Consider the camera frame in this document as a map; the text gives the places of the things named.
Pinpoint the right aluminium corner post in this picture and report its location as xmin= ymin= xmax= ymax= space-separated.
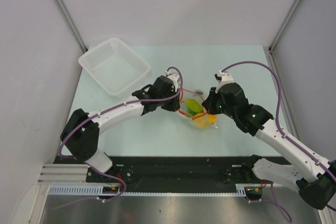
xmin=269 ymin=0 xmax=319 ymax=51

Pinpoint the clear zip top bag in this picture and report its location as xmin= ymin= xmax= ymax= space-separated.
xmin=177 ymin=88 xmax=217 ymax=129

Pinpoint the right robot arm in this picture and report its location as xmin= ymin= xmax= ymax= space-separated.
xmin=202 ymin=82 xmax=335 ymax=210

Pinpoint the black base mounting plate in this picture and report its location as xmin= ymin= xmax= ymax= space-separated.
xmin=86 ymin=156 xmax=269 ymax=194

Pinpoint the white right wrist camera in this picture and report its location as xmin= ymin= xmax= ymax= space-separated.
xmin=214 ymin=71 xmax=234 ymax=93

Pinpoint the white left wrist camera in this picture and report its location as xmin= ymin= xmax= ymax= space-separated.
xmin=165 ymin=71 xmax=181 ymax=92

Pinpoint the light green fake pear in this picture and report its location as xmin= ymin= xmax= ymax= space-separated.
xmin=184 ymin=99 xmax=203 ymax=113

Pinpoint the left aluminium corner post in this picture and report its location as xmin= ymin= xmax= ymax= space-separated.
xmin=53 ymin=0 xmax=88 ymax=53

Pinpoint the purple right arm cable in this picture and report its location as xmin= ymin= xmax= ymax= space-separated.
xmin=220 ymin=61 xmax=331 ymax=222

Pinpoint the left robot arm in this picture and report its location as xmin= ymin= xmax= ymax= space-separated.
xmin=59 ymin=73 xmax=183 ymax=182

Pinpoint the yellow fake lemon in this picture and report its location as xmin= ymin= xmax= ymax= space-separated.
xmin=192 ymin=113 xmax=209 ymax=129

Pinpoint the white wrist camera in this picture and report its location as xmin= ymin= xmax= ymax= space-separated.
xmin=214 ymin=71 xmax=234 ymax=93
xmin=165 ymin=71 xmax=181 ymax=92

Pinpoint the aluminium corner post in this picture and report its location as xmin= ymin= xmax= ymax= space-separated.
xmin=269 ymin=0 xmax=319 ymax=51
xmin=53 ymin=0 xmax=88 ymax=53

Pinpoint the white plastic basket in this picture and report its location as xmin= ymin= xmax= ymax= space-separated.
xmin=78 ymin=37 xmax=151 ymax=98

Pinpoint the aluminium frame rail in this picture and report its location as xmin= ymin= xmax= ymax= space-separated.
xmin=38 ymin=164 xmax=88 ymax=185

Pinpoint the orange fake peach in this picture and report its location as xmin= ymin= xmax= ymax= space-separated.
xmin=208 ymin=114 xmax=217 ymax=122

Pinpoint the white slotted cable duct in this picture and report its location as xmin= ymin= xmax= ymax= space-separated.
xmin=48 ymin=185 xmax=246 ymax=197

